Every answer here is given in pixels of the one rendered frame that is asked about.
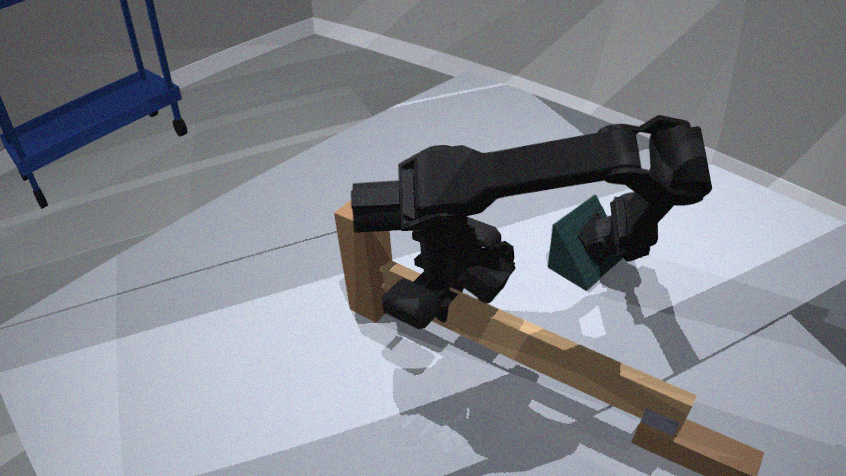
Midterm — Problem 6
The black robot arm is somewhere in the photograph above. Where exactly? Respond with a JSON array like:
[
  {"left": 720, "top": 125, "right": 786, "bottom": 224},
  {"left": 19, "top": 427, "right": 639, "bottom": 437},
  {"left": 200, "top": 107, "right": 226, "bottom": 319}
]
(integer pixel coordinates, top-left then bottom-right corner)
[{"left": 351, "top": 115, "right": 712, "bottom": 303}]

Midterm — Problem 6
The long wooden rail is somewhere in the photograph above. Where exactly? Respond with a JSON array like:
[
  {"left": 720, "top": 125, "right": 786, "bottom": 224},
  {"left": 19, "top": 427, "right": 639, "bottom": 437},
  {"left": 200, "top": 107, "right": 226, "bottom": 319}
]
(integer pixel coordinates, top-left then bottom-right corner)
[{"left": 382, "top": 260, "right": 697, "bottom": 435}]

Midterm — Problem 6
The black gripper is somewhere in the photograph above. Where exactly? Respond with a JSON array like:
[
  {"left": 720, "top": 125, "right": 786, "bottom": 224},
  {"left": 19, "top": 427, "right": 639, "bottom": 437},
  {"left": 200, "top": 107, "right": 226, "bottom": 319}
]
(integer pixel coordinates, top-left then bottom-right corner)
[{"left": 381, "top": 217, "right": 501, "bottom": 329}]

